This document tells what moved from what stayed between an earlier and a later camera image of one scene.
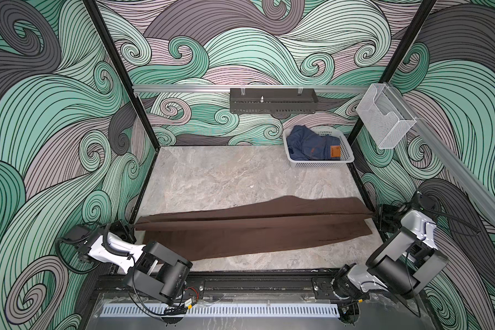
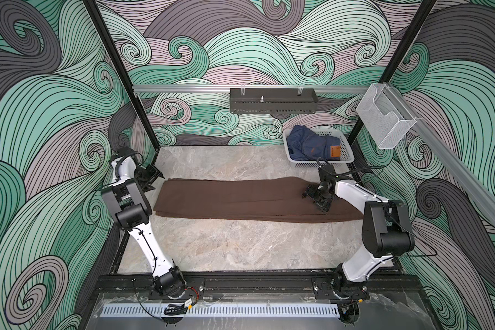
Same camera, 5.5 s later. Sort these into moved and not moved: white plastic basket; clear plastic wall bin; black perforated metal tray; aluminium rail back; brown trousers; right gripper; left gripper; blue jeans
Moved: right gripper; brown trousers; left gripper
Not moved: clear plastic wall bin; black perforated metal tray; aluminium rail back; white plastic basket; blue jeans
